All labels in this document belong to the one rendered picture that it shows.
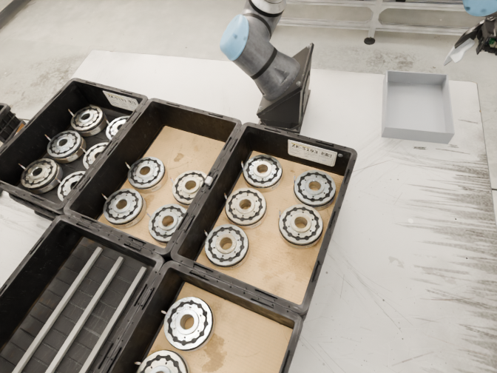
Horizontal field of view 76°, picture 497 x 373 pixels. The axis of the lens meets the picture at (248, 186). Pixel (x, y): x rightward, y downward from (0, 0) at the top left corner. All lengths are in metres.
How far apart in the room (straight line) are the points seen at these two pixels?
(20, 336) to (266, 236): 0.59
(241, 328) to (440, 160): 0.78
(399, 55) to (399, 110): 1.46
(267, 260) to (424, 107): 0.79
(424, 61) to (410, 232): 1.84
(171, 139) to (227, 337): 0.58
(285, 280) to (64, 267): 0.54
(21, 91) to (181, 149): 2.31
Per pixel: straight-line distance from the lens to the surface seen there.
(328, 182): 0.82
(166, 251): 0.70
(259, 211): 0.77
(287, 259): 0.76
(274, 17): 1.08
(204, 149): 0.94
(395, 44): 2.76
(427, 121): 1.23
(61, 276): 0.92
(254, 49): 0.99
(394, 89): 1.31
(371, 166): 1.06
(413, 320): 0.91
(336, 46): 2.68
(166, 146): 0.99
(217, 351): 0.73
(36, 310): 0.93
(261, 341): 0.72
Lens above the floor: 1.55
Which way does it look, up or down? 58 degrees down
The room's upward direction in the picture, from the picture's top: 11 degrees counter-clockwise
